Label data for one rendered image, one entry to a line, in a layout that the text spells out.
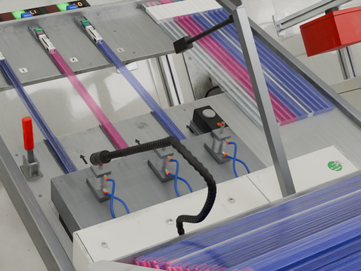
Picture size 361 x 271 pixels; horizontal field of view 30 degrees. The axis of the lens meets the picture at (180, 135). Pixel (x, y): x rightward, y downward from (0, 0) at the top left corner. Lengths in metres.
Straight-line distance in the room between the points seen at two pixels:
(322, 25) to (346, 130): 0.60
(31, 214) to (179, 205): 0.24
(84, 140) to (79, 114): 1.07
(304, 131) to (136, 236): 0.50
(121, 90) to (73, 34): 0.86
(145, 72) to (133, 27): 0.85
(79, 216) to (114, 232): 0.07
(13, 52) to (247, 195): 0.65
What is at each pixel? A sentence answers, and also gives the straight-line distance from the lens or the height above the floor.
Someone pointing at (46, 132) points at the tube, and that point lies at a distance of 1.24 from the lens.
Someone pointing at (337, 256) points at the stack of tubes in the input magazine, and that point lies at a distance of 0.69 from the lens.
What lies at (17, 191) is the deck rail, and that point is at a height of 1.08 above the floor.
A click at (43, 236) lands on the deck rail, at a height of 1.15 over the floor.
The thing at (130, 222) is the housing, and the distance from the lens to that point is 0.99.
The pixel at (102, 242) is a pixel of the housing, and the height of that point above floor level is 1.28.
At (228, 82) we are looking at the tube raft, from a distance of 1.41.
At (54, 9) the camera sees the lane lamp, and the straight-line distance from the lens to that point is 1.65.
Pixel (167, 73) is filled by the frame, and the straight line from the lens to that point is 2.10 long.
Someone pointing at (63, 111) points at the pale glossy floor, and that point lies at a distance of 2.29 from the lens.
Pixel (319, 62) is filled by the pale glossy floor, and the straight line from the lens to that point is 2.83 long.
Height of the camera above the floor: 2.18
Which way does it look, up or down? 63 degrees down
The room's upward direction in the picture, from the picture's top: 76 degrees clockwise
